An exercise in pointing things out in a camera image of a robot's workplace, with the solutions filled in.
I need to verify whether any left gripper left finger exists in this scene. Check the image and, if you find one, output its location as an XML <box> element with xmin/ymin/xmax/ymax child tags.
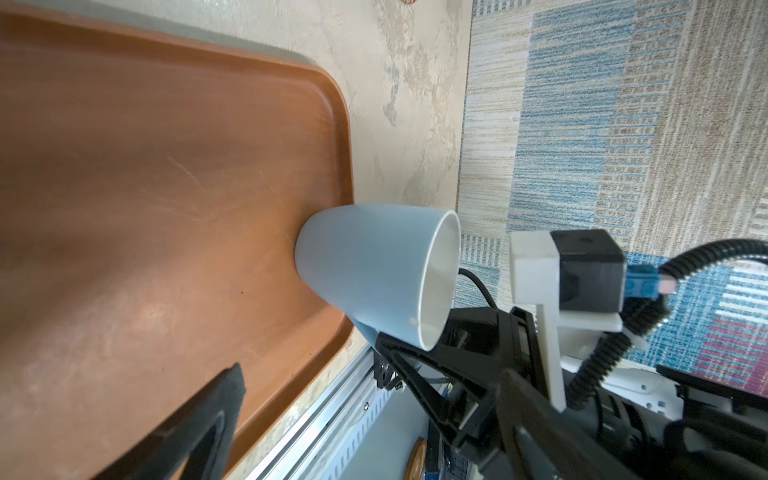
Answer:
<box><xmin>96</xmin><ymin>363</ymin><xmax>246</xmax><ymax>479</ymax></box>

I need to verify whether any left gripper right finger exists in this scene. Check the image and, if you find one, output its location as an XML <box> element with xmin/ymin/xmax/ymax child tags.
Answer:
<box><xmin>496</xmin><ymin>369</ymin><xmax>636</xmax><ymax>479</ymax></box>

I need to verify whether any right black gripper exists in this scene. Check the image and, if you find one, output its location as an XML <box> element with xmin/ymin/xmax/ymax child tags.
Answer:
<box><xmin>375</xmin><ymin>306</ymin><xmax>546</xmax><ymax>447</ymax></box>

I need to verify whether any light blue mug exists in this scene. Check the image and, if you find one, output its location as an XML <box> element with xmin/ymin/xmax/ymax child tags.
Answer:
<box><xmin>295</xmin><ymin>205</ymin><xmax>461</xmax><ymax>351</ymax></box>

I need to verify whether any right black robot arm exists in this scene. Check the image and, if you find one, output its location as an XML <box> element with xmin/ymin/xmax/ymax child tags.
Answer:
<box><xmin>374</xmin><ymin>229</ymin><xmax>767</xmax><ymax>479</ymax></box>

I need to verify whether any orange brown serving tray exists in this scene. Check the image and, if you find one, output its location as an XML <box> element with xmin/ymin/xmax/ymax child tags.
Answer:
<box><xmin>1</xmin><ymin>2</ymin><xmax>354</xmax><ymax>479</ymax></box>

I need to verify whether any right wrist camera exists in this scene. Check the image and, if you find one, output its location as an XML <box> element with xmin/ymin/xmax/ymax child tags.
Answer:
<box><xmin>509</xmin><ymin>230</ymin><xmax>627</xmax><ymax>412</ymax></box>

